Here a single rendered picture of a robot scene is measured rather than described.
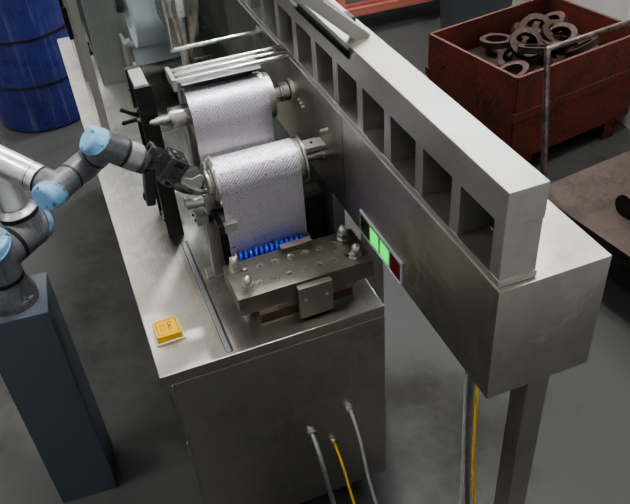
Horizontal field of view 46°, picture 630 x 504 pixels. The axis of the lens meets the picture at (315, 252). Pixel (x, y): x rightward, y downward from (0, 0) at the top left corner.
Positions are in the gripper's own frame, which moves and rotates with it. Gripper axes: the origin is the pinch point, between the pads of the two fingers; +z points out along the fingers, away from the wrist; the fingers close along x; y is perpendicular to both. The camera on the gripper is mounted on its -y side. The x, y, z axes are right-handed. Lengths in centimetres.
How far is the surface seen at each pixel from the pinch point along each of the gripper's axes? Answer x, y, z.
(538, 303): -90, 41, 26
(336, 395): -32, -33, 60
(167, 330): -17.4, -35.7, 4.8
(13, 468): 33, -150, 13
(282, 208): -6.1, 6.9, 21.8
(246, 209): -6.1, 2.5, 11.8
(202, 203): 2.0, -4.1, 3.6
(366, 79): -31, 53, 4
